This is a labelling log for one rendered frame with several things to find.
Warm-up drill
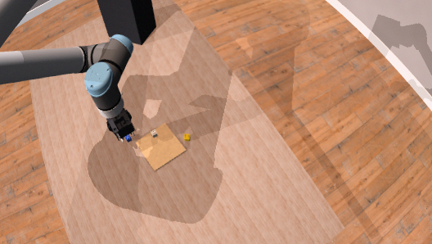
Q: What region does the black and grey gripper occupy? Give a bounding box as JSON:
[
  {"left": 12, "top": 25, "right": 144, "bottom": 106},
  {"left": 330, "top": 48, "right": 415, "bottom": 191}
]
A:
[{"left": 106, "top": 108, "right": 136, "bottom": 142}]

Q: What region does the yellow die with black pips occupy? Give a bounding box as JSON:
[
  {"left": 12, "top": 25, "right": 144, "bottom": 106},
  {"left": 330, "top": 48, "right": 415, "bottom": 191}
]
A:
[{"left": 184, "top": 134, "right": 191, "bottom": 142}]

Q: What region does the tan mat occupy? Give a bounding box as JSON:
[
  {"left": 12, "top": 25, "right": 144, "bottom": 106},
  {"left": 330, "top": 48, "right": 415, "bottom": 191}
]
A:
[{"left": 136, "top": 124, "right": 186, "bottom": 170}]

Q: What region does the white die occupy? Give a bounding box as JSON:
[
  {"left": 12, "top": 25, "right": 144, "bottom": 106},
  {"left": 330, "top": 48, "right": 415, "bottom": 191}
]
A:
[{"left": 151, "top": 129, "right": 158, "bottom": 138}]

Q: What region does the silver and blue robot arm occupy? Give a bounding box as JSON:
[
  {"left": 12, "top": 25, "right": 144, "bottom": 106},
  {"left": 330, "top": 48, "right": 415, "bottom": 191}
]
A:
[{"left": 0, "top": 0, "right": 133, "bottom": 119}]

